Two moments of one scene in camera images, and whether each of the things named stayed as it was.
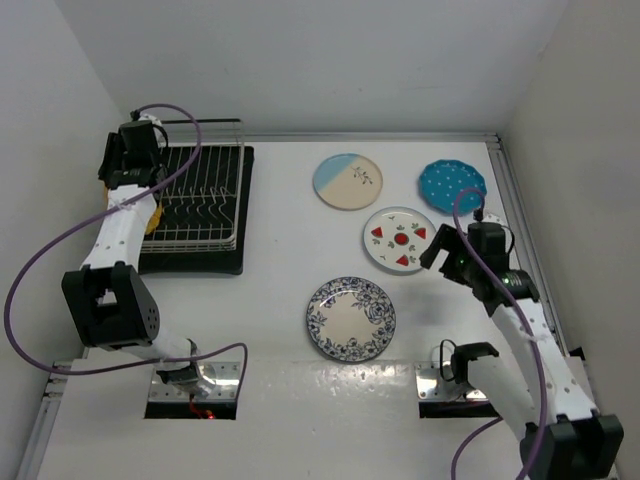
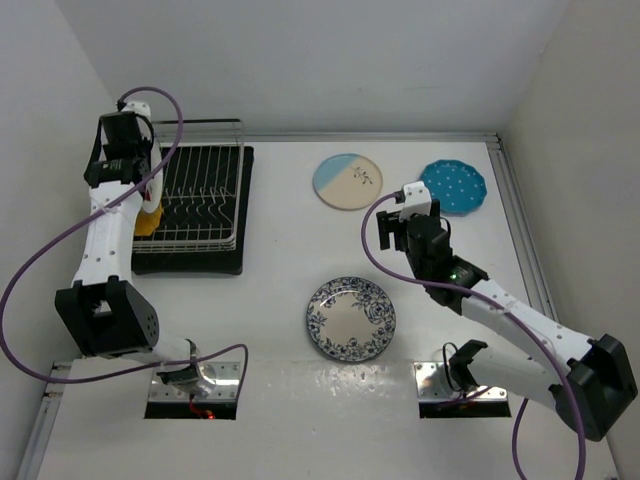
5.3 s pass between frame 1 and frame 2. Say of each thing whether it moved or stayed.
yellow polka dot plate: stayed
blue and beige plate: stayed
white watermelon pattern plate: moved
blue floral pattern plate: stayed
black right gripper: moved
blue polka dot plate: stayed
